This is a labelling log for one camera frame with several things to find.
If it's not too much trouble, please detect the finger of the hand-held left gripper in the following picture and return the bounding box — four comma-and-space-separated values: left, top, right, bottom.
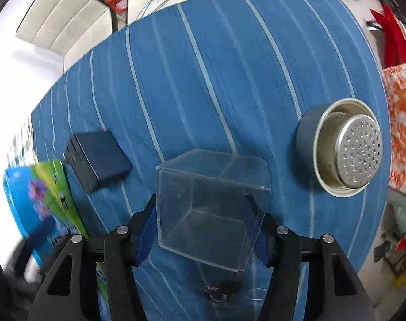
10, 217, 57, 275

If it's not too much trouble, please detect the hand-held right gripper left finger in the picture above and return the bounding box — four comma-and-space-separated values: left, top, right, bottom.
26, 194, 157, 321

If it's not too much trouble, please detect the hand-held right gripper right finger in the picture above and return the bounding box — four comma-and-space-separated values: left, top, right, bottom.
244, 194, 381, 321

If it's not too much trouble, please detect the clear plastic box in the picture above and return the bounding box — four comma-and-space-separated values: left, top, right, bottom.
155, 149, 271, 272

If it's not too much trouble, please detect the colourful floral tray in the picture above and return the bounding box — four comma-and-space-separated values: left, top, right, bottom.
3, 160, 110, 321

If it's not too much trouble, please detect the dark blue rectangular box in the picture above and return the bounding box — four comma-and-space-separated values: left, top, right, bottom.
63, 130, 133, 193

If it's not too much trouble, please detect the metal strainer cup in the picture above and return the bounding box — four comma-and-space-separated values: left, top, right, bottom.
297, 98, 383, 198

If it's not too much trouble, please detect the perforated metal steamer plate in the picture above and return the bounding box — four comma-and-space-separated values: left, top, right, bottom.
333, 114, 383, 188

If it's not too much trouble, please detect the blue striped tablecloth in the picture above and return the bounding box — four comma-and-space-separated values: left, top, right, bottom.
28, 0, 392, 321

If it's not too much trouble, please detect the orange white patterned cloth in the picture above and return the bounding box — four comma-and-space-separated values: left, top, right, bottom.
380, 63, 406, 202

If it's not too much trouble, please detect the cream cushioned chair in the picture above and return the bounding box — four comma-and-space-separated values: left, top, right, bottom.
16, 0, 114, 56

